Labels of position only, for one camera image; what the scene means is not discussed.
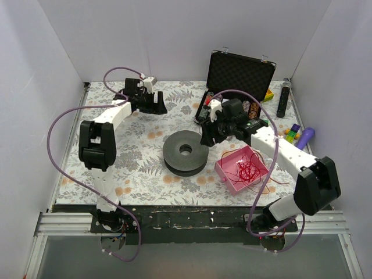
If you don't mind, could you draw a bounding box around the purple cylindrical toy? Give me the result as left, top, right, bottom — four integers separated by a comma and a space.
296, 127, 315, 150

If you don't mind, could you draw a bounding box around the red wire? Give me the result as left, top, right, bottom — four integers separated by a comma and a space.
219, 146, 291, 195

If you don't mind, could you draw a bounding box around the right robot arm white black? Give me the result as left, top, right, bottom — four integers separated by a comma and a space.
201, 99, 341, 231

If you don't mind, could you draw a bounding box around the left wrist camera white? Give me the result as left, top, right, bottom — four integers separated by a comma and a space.
143, 77, 157, 93

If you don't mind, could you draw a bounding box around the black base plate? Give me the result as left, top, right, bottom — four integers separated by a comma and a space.
90, 205, 299, 245

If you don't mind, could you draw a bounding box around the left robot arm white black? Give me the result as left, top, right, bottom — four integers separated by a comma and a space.
78, 77, 167, 233

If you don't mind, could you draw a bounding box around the pink open box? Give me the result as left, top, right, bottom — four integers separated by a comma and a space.
214, 146, 269, 196

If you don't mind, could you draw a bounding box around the purple cable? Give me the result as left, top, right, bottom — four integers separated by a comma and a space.
214, 89, 306, 253
46, 66, 146, 262

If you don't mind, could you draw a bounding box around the black poker chip case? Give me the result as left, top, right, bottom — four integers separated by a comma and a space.
194, 50, 277, 124

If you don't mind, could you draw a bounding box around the colourful toy block stack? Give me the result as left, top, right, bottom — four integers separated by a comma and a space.
284, 124, 300, 143

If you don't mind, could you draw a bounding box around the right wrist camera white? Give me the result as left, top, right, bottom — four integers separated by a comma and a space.
208, 99, 222, 122

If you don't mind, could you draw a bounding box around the black remote control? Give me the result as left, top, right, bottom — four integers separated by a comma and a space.
277, 80, 291, 118

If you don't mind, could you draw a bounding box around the floral table mat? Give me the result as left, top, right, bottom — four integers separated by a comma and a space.
55, 81, 299, 206

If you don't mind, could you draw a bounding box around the black filament spool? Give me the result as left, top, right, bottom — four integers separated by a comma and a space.
162, 130, 209, 177

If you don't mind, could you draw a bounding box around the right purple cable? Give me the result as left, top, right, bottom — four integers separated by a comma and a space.
214, 89, 306, 253

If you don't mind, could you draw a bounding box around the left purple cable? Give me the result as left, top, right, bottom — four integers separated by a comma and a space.
46, 66, 146, 262

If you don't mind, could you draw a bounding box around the yellow green toy block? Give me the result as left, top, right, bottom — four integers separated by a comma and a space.
262, 89, 274, 103

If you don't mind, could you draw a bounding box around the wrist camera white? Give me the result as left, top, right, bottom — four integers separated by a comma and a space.
143, 77, 157, 93
208, 99, 222, 122

